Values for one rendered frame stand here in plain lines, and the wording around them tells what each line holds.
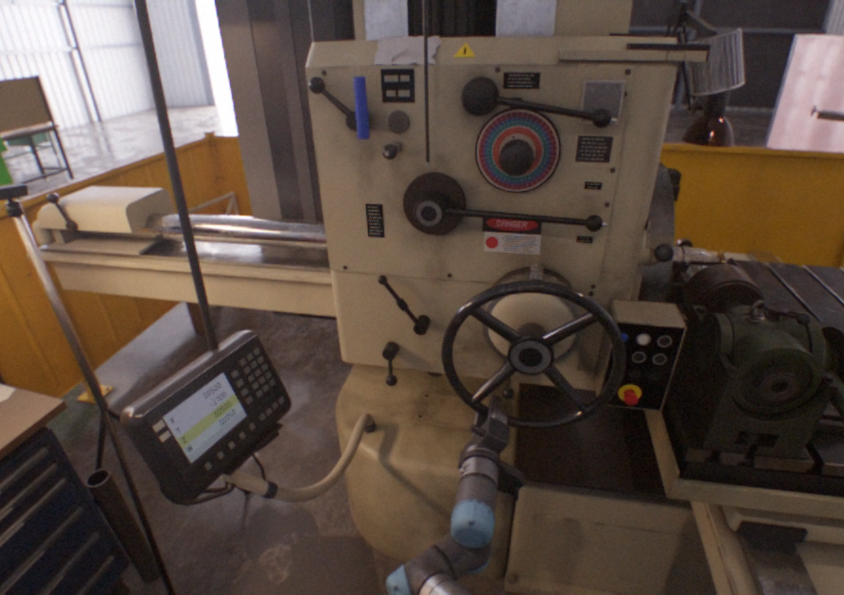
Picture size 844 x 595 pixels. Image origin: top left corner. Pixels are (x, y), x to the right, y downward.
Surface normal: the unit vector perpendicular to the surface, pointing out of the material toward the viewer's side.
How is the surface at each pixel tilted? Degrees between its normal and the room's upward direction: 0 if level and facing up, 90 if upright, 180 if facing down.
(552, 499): 90
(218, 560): 0
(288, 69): 90
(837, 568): 0
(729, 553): 0
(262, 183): 90
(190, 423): 70
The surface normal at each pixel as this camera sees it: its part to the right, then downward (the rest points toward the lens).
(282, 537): -0.02, -0.87
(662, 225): -0.18, -0.18
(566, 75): -0.21, 0.48
